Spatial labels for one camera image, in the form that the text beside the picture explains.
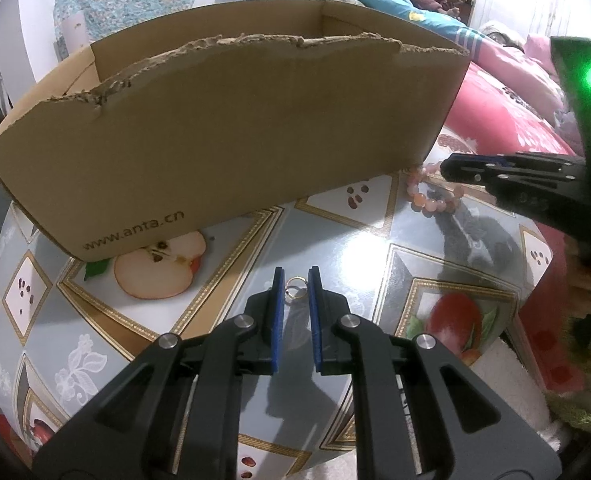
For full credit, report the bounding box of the white fluffy rug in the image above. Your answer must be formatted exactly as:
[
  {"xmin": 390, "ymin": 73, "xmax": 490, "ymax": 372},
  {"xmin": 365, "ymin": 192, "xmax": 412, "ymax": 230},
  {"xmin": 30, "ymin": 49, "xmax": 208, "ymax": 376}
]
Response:
[{"xmin": 470, "ymin": 340, "xmax": 571, "ymax": 456}]

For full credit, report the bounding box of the pink blanket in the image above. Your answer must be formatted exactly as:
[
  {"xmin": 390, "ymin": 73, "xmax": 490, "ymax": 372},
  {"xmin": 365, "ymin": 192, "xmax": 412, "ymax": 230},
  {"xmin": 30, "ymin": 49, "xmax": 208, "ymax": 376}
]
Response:
[{"xmin": 435, "ymin": 20, "xmax": 583, "ymax": 158}]

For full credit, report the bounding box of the person's right hand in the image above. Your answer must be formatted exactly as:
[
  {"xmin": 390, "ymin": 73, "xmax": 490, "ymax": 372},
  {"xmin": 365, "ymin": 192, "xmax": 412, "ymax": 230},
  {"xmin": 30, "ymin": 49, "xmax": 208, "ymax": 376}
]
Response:
[{"xmin": 565, "ymin": 237, "xmax": 591, "ymax": 321}]

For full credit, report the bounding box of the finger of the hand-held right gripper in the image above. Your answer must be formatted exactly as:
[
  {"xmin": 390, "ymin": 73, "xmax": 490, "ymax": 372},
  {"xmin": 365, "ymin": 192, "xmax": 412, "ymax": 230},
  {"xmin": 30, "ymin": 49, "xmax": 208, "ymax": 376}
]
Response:
[
  {"xmin": 441, "ymin": 166, "xmax": 583, "ymax": 241},
  {"xmin": 440, "ymin": 154, "xmax": 583, "ymax": 171}
]

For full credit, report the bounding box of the blue pillow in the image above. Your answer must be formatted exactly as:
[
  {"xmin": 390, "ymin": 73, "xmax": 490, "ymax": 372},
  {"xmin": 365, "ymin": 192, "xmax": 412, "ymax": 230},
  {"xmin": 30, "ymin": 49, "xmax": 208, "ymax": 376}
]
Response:
[{"xmin": 343, "ymin": 0, "xmax": 486, "ymax": 56}]

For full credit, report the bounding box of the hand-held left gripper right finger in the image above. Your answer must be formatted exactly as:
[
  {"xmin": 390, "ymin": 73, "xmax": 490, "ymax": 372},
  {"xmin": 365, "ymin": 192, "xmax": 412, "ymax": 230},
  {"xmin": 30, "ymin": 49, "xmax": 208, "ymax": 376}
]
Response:
[{"xmin": 308, "ymin": 266, "xmax": 563, "ymax": 480}]

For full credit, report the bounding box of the pink bead bracelet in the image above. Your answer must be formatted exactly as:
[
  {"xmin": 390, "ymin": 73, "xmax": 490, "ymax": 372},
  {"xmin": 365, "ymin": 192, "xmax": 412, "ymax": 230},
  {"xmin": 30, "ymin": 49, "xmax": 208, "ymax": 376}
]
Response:
[{"xmin": 405, "ymin": 161, "xmax": 469, "ymax": 216}]

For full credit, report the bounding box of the small gold ring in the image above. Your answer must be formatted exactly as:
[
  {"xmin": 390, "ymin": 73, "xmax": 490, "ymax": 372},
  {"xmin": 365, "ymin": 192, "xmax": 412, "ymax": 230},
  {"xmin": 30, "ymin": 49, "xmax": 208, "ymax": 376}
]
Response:
[{"xmin": 284, "ymin": 275, "xmax": 309, "ymax": 306}]

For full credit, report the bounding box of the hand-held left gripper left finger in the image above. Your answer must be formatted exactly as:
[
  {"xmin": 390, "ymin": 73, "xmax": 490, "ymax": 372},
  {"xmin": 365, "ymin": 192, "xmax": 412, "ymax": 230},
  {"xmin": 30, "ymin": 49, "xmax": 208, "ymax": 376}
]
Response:
[{"xmin": 32, "ymin": 266, "xmax": 286, "ymax": 480}]

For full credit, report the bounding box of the brown cardboard box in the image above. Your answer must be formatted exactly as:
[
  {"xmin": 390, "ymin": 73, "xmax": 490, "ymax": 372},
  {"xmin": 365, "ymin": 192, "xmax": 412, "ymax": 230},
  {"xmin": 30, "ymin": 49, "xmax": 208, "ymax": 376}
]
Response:
[{"xmin": 0, "ymin": 0, "xmax": 471, "ymax": 263}]

